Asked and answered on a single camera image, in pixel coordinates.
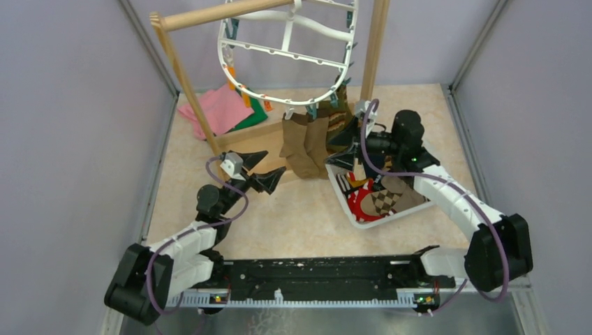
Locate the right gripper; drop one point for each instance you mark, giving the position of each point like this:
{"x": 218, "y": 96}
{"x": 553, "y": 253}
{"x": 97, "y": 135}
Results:
{"x": 345, "y": 160}

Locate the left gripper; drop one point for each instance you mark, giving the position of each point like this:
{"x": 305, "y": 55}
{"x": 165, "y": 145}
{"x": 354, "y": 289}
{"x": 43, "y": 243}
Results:
{"x": 266, "y": 181}

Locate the tan ribbed sock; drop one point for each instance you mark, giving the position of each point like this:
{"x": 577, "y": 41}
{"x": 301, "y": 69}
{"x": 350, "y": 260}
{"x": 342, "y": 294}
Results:
{"x": 315, "y": 143}
{"x": 293, "y": 148}

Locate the olive striped sock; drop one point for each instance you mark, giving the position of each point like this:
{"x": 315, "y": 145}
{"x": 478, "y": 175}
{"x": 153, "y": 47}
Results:
{"x": 339, "y": 117}

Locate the white oval clip hanger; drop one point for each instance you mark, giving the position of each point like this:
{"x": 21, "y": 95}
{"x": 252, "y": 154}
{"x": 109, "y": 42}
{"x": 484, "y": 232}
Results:
{"x": 228, "y": 40}

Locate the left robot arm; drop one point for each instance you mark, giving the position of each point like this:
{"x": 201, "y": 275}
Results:
{"x": 148, "y": 276}

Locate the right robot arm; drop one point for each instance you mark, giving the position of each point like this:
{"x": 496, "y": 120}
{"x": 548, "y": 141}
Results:
{"x": 499, "y": 245}

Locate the wooden hanger rack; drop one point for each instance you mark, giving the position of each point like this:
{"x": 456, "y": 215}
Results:
{"x": 268, "y": 135}

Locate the white plastic laundry basket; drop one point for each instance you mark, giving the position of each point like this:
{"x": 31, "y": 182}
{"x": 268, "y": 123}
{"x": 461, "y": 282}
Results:
{"x": 409, "y": 203}

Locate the red white striped sock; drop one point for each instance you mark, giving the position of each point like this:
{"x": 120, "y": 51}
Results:
{"x": 355, "y": 195}

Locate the green cloth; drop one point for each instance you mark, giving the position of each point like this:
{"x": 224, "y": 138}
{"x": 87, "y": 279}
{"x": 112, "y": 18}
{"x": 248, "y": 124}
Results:
{"x": 254, "y": 115}

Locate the argyle brown sock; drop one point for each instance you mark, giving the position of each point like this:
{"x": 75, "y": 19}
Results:
{"x": 379, "y": 203}

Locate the pink cloth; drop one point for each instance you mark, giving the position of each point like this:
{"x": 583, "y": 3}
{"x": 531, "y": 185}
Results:
{"x": 224, "y": 109}

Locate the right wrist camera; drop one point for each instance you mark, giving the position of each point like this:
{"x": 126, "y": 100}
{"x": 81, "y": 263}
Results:
{"x": 363, "y": 107}

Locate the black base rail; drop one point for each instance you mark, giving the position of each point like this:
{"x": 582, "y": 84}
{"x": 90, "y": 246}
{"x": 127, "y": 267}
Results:
{"x": 360, "y": 281}

